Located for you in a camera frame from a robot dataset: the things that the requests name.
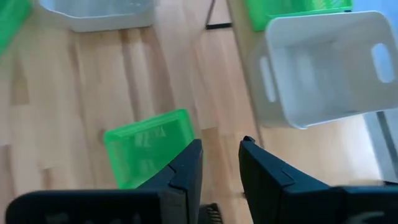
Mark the black slotted plastic basket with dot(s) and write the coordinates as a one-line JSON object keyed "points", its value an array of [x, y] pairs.
{"points": [[211, 215]]}

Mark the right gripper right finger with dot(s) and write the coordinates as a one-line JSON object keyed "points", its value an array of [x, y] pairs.
{"points": [[273, 193]]}

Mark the green slotted plastic basket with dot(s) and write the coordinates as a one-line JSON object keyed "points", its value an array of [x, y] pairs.
{"points": [[11, 21], [280, 12], [140, 149]]}

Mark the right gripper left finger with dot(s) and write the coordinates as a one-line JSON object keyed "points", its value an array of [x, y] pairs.
{"points": [[183, 186]]}

